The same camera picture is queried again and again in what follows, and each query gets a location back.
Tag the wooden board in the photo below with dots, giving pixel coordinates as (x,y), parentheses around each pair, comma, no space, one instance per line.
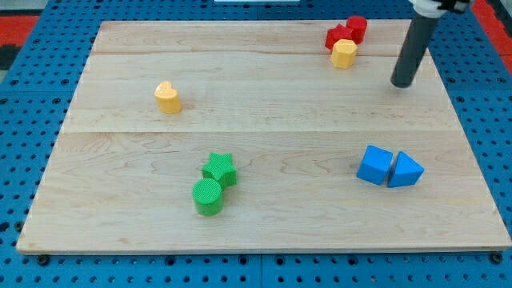
(119,179)

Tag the red star block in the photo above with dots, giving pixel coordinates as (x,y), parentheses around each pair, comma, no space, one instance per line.
(337,33)

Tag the green cylinder block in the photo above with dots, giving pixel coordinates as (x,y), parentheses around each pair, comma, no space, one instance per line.
(207,196)

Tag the red cylinder block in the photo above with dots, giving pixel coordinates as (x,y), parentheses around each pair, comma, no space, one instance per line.
(358,25)

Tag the yellow heart block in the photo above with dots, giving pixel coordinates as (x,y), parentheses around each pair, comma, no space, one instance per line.
(167,98)

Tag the yellow hexagon block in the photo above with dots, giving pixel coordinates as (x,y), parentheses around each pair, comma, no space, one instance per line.
(343,53)

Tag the green star block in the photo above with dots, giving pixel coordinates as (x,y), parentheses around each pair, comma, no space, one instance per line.
(220,168)

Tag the blue cube block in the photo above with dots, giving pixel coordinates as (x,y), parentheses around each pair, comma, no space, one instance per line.
(375,165)

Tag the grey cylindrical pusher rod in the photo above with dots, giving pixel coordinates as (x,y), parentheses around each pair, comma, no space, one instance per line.
(413,50)

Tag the blue triangular prism block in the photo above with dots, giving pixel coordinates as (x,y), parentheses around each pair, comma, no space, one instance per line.
(405,171)

